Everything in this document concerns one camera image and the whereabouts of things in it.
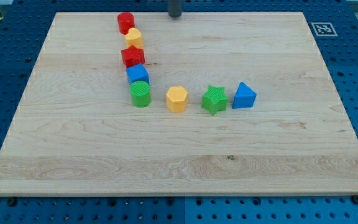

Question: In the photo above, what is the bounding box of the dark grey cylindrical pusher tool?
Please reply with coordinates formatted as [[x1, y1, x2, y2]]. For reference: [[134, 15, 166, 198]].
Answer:
[[168, 0, 183, 18]]

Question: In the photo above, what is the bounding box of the red cylinder block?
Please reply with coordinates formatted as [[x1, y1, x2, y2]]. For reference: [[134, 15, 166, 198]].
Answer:
[[117, 12, 135, 35]]

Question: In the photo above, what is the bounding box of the yellow heart block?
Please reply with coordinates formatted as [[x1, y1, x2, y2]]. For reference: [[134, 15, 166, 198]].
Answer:
[[124, 27, 144, 49]]

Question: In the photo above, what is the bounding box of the red star block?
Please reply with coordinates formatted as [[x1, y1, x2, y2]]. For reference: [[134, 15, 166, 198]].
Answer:
[[121, 45, 145, 68]]

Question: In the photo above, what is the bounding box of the blue cube block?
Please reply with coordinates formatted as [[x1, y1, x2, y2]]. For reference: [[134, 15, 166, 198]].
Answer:
[[126, 63, 150, 85]]

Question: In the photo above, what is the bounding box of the yellow hexagon block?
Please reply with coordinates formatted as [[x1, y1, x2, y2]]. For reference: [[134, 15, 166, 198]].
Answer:
[[166, 86, 188, 113]]

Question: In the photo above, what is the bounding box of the green cylinder block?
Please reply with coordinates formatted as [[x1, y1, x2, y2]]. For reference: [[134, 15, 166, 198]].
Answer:
[[130, 81, 151, 108]]

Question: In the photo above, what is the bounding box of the green star block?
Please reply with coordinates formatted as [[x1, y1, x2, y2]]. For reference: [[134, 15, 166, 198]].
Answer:
[[202, 85, 229, 115]]

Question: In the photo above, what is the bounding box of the blue triangle block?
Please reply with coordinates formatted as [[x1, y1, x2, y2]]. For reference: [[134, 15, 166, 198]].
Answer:
[[232, 82, 257, 109]]

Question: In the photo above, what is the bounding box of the white fiducial marker tag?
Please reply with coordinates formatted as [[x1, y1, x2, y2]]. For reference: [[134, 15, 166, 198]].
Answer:
[[311, 22, 337, 37]]

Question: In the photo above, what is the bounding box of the wooden board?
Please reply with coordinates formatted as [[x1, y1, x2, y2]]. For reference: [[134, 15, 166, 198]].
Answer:
[[0, 12, 358, 197]]

